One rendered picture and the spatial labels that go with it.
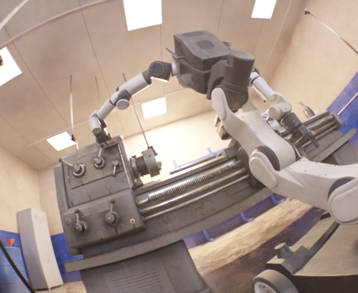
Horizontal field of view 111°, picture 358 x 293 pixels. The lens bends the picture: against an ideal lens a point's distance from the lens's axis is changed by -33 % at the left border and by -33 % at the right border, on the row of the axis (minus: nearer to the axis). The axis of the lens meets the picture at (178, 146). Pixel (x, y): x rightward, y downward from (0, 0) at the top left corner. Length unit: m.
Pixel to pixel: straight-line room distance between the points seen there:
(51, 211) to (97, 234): 4.50
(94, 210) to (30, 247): 3.55
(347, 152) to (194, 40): 1.92
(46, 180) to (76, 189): 4.58
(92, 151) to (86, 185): 0.28
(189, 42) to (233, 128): 0.48
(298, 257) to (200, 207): 0.85
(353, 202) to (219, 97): 0.63
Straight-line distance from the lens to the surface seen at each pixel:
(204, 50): 0.94
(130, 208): 1.15
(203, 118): 5.65
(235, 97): 0.81
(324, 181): 0.60
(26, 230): 4.73
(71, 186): 1.48
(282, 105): 0.95
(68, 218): 1.30
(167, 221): 1.28
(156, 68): 1.01
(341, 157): 2.15
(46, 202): 5.82
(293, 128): 0.91
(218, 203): 1.33
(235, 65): 0.76
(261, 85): 1.00
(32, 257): 4.63
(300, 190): 0.66
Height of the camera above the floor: 0.43
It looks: 25 degrees up
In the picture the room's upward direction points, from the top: 25 degrees counter-clockwise
